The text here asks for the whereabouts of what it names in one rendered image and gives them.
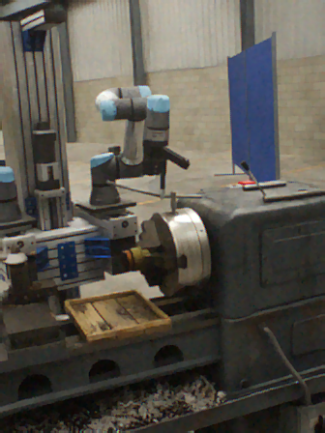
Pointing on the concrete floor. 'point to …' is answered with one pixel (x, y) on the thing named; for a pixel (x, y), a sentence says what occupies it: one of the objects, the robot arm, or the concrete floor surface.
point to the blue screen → (254, 110)
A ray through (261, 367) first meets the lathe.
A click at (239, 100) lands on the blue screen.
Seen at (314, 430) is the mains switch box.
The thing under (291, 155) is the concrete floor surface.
